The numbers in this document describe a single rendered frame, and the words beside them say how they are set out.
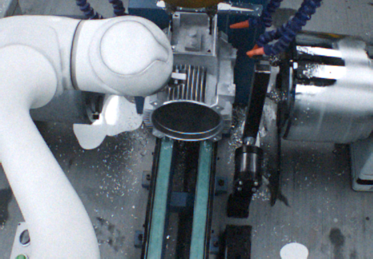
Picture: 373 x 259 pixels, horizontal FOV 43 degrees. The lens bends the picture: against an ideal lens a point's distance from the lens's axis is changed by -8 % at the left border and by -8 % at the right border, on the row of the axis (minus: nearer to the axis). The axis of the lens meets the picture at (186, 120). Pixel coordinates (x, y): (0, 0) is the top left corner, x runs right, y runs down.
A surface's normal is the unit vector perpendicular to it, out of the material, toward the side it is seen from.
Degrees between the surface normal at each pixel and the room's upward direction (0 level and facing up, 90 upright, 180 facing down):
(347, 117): 66
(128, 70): 53
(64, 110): 81
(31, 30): 12
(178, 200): 0
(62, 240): 24
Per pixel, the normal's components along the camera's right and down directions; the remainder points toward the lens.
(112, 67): -0.07, 0.23
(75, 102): -0.08, 0.60
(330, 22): 0.00, -0.53
